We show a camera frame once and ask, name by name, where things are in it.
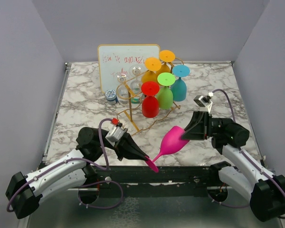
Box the blue white small can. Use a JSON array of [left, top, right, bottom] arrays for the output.
[[105, 89, 118, 105]]

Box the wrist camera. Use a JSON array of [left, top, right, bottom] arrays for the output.
[[193, 92, 214, 114], [105, 118, 128, 145]]

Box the front orange wine glass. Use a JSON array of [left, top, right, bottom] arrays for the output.
[[141, 57, 162, 83]]

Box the clear wine glass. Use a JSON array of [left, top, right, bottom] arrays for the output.
[[117, 73, 129, 106], [130, 65, 142, 94]]

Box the orange wine glass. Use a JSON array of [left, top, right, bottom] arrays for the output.
[[156, 50, 175, 75], [141, 57, 162, 83]]

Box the front clear wine glass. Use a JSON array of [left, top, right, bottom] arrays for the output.
[[117, 73, 129, 106]]

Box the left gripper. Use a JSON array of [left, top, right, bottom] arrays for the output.
[[100, 127, 150, 161]]

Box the rear orange wine glass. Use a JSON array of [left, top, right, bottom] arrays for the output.
[[156, 50, 175, 75]]

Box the red wine glass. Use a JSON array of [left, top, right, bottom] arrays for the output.
[[141, 81, 160, 118]]

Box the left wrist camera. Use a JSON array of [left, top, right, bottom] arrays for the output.
[[105, 118, 128, 145]]

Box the pink wine glass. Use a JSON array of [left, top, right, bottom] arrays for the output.
[[145, 126, 189, 173]]

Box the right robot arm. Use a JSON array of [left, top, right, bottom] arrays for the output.
[[181, 111, 285, 222]]

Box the green wine glass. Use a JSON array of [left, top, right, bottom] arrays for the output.
[[157, 72, 176, 110]]

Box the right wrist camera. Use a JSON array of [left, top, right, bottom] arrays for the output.
[[193, 92, 214, 114]]

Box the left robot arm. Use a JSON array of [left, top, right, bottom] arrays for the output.
[[5, 126, 150, 219]]

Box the yellow framed whiteboard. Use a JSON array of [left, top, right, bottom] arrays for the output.
[[97, 44, 160, 93]]

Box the teal wine glass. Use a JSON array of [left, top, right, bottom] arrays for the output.
[[171, 64, 190, 102]]

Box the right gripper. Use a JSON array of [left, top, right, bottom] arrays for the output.
[[178, 111, 234, 141]]

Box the gold wire glass rack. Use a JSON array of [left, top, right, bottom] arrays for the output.
[[116, 57, 184, 134]]

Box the rear clear wine glass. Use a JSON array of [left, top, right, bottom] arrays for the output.
[[130, 65, 142, 94]]

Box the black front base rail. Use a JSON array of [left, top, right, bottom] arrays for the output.
[[84, 166, 223, 198]]

